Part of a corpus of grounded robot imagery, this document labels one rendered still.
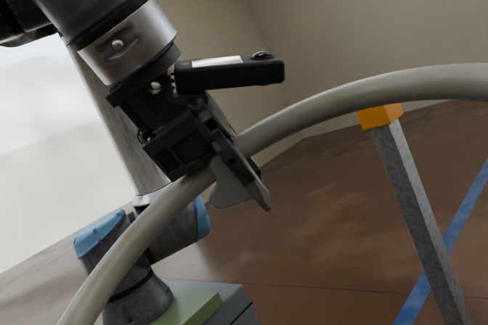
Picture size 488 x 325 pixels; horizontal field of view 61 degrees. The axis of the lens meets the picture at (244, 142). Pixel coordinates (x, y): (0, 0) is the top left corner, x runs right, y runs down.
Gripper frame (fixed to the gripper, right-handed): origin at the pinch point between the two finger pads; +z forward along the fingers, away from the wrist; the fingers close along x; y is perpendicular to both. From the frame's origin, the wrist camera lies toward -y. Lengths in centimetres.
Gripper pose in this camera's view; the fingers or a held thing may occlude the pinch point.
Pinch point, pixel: (263, 186)
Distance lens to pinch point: 51.0
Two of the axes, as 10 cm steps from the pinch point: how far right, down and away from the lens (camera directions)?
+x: 1.5, 4.1, -9.0
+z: 5.3, 7.3, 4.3
